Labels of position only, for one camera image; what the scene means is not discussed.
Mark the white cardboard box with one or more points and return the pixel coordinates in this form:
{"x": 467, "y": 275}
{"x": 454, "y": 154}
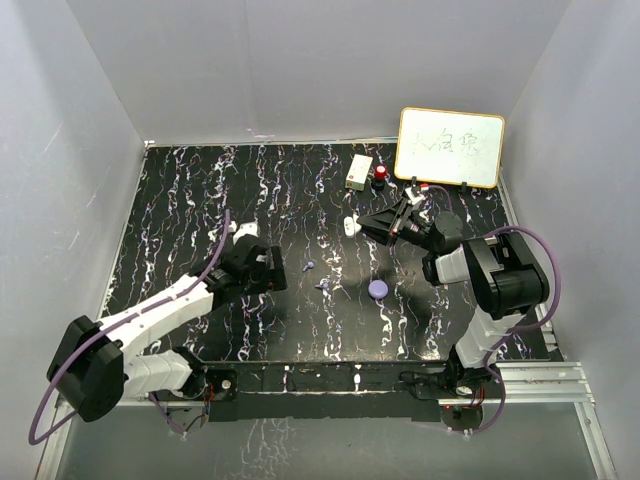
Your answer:
{"x": 358, "y": 172}

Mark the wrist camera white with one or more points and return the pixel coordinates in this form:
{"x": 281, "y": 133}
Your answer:
{"x": 415, "y": 195}
{"x": 246, "y": 233}

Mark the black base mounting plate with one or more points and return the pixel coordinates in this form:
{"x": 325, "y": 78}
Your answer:
{"x": 234, "y": 391}

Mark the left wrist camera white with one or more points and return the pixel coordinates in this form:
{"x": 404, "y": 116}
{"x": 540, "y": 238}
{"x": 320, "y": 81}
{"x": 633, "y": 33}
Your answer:
{"x": 246, "y": 233}

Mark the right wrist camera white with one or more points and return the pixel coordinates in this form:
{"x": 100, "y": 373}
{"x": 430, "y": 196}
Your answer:
{"x": 415, "y": 195}

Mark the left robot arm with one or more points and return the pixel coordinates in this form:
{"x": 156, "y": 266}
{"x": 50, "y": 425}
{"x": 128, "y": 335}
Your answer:
{"x": 98, "y": 363}

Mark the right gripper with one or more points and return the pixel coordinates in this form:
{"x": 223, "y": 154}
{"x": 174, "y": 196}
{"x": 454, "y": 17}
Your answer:
{"x": 382, "y": 225}

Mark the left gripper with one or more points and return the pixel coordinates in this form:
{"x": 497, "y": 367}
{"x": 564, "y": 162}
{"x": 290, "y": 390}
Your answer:
{"x": 272, "y": 279}

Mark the white earbud charging case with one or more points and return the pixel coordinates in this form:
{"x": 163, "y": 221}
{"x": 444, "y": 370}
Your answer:
{"x": 351, "y": 226}

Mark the red emergency stop button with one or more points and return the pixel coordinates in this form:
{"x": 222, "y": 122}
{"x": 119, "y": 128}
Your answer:
{"x": 378, "y": 181}

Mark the white whiteboard yellow frame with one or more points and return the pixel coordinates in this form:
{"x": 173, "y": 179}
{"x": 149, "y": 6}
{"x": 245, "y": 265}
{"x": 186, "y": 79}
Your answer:
{"x": 449, "y": 147}

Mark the purple round earbud case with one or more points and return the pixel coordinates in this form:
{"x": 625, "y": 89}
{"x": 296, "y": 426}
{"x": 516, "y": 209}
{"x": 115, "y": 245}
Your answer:
{"x": 378, "y": 289}

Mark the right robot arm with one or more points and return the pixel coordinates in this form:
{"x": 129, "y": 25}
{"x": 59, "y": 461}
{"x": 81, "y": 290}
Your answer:
{"x": 507, "y": 282}

